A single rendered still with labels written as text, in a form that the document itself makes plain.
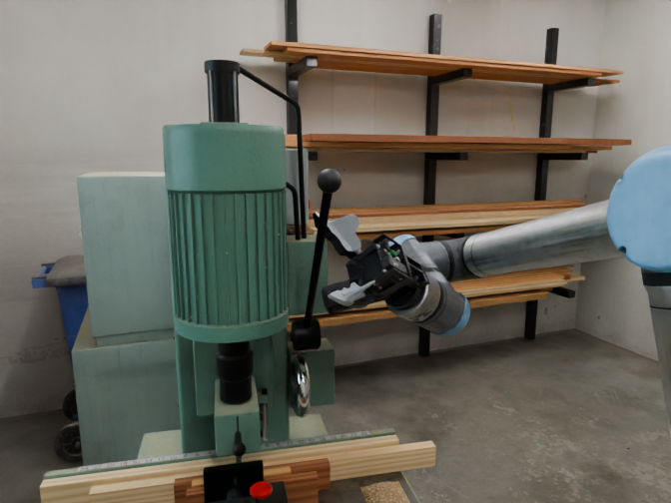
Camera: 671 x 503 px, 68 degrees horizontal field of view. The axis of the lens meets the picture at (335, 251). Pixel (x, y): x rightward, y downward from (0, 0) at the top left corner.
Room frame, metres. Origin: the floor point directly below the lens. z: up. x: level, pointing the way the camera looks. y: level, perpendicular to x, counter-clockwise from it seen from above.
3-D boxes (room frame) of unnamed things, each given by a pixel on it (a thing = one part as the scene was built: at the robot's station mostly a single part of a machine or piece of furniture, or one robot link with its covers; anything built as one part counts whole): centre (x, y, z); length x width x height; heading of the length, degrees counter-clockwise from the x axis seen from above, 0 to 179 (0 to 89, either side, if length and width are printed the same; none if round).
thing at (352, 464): (0.77, 0.10, 0.92); 0.59 x 0.02 x 0.04; 103
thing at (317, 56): (3.30, -0.78, 1.20); 2.71 x 0.56 x 2.40; 111
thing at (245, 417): (0.78, 0.17, 1.03); 0.14 x 0.07 x 0.09; 13
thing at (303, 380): (0.91, 0.07, 1.02); 0.12 x 0.03 x 0.12; 13
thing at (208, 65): (0.89, 0.19, 1.54); 0.08 x 0.08 x 0.17; 13
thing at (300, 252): (1.00, 0.06, 1.23); 0.09 x 0.08 x 0.15; 13
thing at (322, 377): (0.97, 0.05, 1.02); 0.09 x 0.07 x 0.12; 103
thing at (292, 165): (1.10, 0.10, 1.40); 0.10 x 0.06 x 0.16; 13
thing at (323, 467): (0.74, 0.14, 0.92); 0.26 x 0.02 x 0.05; 103
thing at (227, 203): (0.76, 0.16, 1.35); 0.18 x 0.18 x 0.31
